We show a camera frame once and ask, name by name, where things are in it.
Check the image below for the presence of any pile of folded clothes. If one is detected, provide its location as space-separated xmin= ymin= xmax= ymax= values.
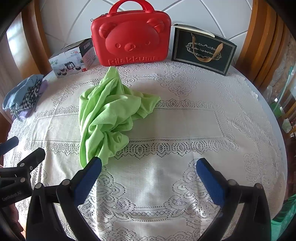
xmin=3 ymin=74 xmax=48 ymax=121

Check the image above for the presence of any green t-shirt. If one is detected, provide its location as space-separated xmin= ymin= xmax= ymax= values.
xmin=78 ymin=67 xmax=161 ymax=167

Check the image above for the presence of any red bear suitcase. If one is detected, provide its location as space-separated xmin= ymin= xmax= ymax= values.
xmin=91 ymin=1 xmax=171 ymax=67

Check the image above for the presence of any white lace tablecloth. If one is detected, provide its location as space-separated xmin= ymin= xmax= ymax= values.
xmin=4 ymin=61 xmax=287 ymax=240

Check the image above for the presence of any wooden chair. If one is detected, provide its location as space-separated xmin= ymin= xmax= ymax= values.
xmin=235 ymin=1 xmax=290 ymax=93

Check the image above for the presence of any dark green gift bag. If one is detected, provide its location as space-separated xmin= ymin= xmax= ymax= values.
xmin=171 ymin=23 xmax=237 ymax=76

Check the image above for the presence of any tea set box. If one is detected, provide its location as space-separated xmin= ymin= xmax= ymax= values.
xmin=49 ymin=38 xmax=97 ymax=78

